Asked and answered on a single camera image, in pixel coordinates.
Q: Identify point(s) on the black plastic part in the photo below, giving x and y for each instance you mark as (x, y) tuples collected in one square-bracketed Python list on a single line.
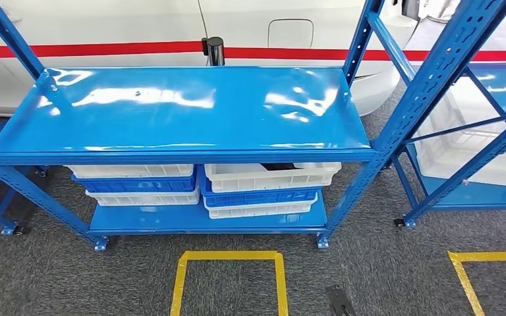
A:
[(279, 166)]

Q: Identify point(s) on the blue plastic crate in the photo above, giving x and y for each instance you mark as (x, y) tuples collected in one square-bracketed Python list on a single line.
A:
[(135, 185), (257, 198)]

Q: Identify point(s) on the shiny black robot foot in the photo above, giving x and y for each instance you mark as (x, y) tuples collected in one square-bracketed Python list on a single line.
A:
[(338, 298)]

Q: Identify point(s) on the large translucent white crate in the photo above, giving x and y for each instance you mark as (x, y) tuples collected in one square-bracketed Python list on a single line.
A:
[(454, 152)]

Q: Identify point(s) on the white car with red stripe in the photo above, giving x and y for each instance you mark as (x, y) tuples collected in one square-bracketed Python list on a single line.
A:
[(104, 22)]

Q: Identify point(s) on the black stanchion post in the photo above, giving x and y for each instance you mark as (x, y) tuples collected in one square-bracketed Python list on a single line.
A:
[(214, 50)]

